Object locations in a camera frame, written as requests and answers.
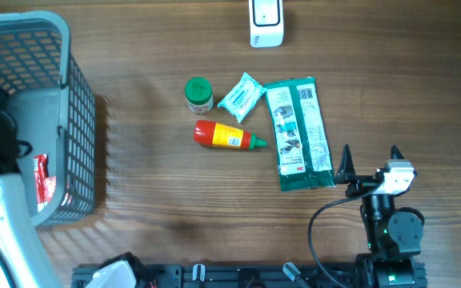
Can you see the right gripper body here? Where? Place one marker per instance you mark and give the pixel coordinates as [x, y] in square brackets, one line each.
[363, 184]

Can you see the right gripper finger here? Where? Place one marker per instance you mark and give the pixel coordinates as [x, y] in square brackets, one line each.
[395, 153]
[346, 171]

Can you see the green 3M gloves package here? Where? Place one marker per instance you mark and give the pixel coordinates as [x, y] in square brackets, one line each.
[303, 154]

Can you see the mint wet wipes pack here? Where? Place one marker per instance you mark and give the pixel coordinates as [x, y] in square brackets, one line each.
[243, 97]

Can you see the red sauce bottle green cap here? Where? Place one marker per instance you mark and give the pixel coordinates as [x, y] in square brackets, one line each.
[215, 134]

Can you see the green lid spice jar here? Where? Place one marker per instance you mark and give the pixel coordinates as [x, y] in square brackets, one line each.
[199, 95]

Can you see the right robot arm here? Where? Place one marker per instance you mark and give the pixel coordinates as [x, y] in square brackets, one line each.
[393, 234]

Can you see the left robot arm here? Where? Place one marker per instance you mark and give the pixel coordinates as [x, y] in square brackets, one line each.
[23, 260]

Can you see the white barcode scanner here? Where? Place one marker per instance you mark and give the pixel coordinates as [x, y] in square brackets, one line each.
[266, 23]

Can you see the orange snack packet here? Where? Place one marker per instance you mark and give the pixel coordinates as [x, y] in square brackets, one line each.
[50, 190]

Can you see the red snack bar wrapper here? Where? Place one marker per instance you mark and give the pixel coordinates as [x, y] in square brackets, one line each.
[40, 180]

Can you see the grey plastic mesh basket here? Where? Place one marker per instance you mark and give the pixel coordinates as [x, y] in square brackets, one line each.
[54, 109]

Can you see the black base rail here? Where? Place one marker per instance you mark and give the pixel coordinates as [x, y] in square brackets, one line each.
[347, 273]

